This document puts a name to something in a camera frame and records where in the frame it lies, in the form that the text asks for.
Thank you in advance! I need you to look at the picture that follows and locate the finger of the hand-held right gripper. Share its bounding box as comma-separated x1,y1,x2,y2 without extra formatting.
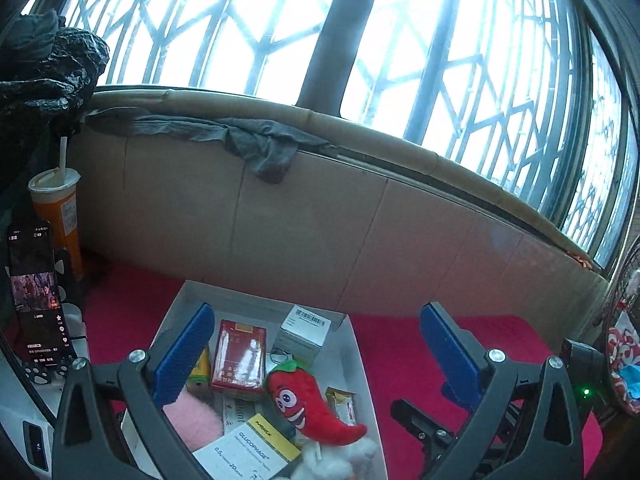
390,397,471,480

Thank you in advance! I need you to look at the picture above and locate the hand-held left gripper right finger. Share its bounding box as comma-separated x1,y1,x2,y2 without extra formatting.
419,301,585,480

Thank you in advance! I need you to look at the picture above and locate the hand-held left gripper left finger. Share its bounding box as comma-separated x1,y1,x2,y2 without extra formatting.
51,301,217,480

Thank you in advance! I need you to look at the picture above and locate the yellow snack packet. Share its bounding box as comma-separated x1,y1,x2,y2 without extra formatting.
186,345,212,395

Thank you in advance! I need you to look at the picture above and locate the white cardboard tray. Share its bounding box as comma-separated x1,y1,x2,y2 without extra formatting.
120,280,390,480

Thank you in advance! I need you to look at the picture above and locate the red white seat cushion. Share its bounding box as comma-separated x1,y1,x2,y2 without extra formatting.
605,310,640,413

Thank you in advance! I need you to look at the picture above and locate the blue cloth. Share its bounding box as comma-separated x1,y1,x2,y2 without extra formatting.
617,364,640,401

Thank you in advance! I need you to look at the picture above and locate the pink tablecloth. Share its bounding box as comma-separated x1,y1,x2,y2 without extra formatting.
82,255,603,480

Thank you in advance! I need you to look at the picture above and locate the red box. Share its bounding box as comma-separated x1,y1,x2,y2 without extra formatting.
210,319,267,395

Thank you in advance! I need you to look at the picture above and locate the wicker hanging chair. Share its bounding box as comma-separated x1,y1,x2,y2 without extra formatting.
597,240,640,416

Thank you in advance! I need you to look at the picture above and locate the pink fluffy ball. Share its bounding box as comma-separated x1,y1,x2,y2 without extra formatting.
162,392,224,453

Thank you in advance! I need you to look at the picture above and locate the long white sealant box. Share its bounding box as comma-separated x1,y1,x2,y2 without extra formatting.
220,394,266,423

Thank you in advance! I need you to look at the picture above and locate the small yellow white box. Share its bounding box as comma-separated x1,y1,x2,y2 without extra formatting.
325,386,357,426

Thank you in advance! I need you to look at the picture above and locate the white plush toy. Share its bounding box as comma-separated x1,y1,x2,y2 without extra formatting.
290,435,381,480

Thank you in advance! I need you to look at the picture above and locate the red chili plush toy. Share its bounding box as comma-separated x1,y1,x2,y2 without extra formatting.
263,358,368,447

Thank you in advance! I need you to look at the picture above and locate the small white medicine box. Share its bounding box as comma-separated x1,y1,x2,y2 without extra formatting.
271,305,333,367

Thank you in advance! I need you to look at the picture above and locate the yellow white medicine box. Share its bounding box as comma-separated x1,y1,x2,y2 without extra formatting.
192,412,302,480

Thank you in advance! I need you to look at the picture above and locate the polka dot phone stand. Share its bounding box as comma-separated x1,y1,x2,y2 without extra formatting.
22,247,81,386

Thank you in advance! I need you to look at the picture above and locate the black smartphone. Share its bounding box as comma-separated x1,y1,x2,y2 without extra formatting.
7,222,68,363

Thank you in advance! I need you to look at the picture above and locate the orange drink cup with straw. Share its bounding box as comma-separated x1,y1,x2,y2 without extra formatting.
27,136,83,281

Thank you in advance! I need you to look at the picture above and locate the white power bank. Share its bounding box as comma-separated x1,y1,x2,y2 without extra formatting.
0,400,56,476

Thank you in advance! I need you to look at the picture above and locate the grey cloth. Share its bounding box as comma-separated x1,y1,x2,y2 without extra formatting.
87,112,336,185

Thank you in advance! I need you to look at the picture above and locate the black plastic bag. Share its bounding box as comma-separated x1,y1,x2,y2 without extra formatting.
0,7,111,181

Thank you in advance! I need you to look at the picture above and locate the window with metal grille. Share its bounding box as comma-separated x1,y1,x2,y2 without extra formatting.
30,0,636,271

